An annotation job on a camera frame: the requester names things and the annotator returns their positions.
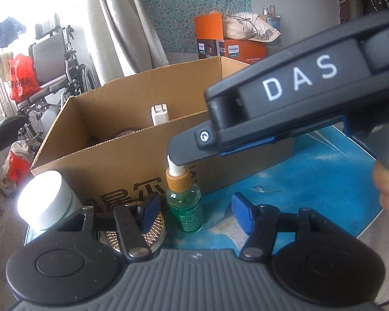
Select grey curtain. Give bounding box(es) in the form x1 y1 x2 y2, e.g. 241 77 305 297
92 0 169 72

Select blue floral wall cloth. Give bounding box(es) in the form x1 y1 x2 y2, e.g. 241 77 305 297
138 0 252 54

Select red plastic bag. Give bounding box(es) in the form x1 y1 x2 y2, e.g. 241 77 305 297
8 53 40 102
0 141 36 195

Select white charger plug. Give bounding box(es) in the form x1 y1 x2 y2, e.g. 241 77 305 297
149 103 169 126

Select green dropper bottle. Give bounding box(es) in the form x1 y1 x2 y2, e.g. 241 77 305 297
165 155 204 233

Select brown cardboard box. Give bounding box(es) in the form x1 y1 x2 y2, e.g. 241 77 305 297
30 56 295 208

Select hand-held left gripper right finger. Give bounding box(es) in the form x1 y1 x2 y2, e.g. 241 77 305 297
231 193 315 261

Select white plastic jar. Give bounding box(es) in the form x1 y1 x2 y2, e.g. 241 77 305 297
17 171 81 231

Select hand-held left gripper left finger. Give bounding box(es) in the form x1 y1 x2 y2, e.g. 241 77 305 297
57 193 163 261

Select white round container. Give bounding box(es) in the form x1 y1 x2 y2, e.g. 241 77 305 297
40 107 62 133

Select clear bottles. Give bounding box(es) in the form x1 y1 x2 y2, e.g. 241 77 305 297
262 5 281 30

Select grey wheelchair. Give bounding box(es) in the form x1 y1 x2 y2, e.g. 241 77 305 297
15 13 99 150

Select dark round object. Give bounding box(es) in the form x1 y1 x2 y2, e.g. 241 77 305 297
113 126 143 137

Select white checkered cap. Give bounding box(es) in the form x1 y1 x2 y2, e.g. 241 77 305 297
222 11 281 43

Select blue hanging clothes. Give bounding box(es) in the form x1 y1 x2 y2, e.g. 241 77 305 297
0 16 26 51

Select orange appliance box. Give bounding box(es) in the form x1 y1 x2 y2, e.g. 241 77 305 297
194 13 267 60

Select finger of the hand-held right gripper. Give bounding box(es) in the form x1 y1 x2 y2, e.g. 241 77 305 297
167 120 277 166

